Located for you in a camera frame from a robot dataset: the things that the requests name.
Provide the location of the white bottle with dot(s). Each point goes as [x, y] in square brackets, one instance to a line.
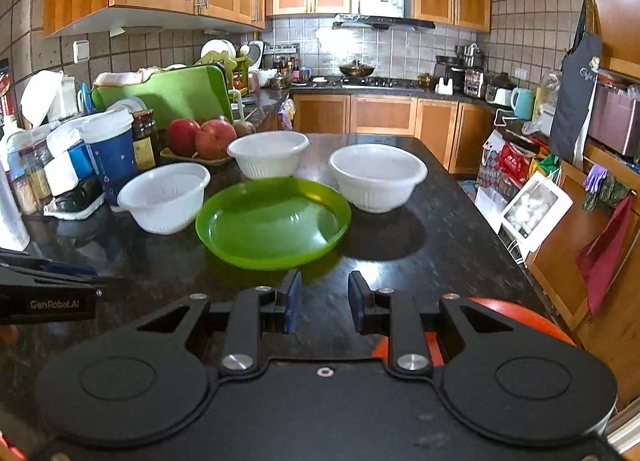
[11, 213]

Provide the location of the purple glove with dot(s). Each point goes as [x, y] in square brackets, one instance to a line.
[595, 178]

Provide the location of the white pot dark lid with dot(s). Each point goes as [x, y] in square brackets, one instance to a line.
[500, 91]

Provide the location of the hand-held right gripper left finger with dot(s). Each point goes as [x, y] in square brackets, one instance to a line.
[294, 301]

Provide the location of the red apple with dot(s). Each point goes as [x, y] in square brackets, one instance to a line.
[215, 140]
[181, 137]

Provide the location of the dark grey apron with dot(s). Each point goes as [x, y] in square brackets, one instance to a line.
[575, 101]

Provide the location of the large glass jar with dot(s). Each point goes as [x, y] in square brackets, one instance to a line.
[546, 96]

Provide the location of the dish rack with plates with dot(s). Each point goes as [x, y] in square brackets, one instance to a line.
[222, 58]

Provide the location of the dark round fruit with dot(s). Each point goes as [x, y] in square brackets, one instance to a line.
[245, 129]

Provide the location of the wooden base cabinets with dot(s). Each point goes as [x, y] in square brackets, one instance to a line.
[380, 113]

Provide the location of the clear plastic jar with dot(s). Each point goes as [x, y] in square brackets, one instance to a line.
[32, 176]

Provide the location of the orange plastic plate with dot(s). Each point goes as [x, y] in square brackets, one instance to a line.
[530, 318]

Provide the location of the sink faucet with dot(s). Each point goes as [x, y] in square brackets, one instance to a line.
[236, 103]

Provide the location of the white cloth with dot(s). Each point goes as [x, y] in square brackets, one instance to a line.
[125, 77]

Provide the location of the red cloth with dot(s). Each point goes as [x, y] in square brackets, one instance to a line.
[607, 256]

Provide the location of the teal mug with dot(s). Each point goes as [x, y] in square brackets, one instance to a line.
[523, 103]

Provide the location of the white wall socket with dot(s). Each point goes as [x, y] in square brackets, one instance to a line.
[81, 51]

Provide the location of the white box with window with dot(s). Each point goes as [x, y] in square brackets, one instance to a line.
[537, 211]

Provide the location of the beige fruit tray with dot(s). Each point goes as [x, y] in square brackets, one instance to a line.
[175, 157]

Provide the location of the row of condiment bottles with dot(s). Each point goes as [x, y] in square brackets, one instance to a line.
[290, 70]

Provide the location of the white foam tray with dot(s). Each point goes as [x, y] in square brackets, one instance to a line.
[75, 208]

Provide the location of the dark sauce jar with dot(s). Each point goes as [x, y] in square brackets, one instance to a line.
[145, 141]

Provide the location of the range hood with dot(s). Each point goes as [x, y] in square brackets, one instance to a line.
[382, 23]

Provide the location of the pink box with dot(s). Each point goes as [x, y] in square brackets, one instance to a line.
[612, 121]

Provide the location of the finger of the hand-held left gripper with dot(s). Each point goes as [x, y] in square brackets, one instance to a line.
[60, 281]
[70, 269]

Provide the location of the green cutting board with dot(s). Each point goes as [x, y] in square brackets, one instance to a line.
[175, 93]

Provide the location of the dark wok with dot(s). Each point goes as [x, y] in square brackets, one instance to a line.
[357, 70]

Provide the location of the red snack packet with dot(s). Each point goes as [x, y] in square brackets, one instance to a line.
[514, 161]

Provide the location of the green plastic plate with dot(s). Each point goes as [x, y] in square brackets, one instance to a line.
[272, 223]

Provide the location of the blue white tissue pack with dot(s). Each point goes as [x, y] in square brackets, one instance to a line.
[67, 168]

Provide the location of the blue paper cup white lid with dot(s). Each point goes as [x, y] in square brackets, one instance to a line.
[112, 158]

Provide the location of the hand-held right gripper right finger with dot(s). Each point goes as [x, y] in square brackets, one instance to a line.
[356, 303]

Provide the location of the gas stove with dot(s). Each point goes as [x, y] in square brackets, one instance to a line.
[377, 83]

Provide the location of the large white plastic bowl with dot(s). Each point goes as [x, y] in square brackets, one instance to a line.
[377, 176]

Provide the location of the white stand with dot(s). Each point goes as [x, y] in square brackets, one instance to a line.
[444, 87]

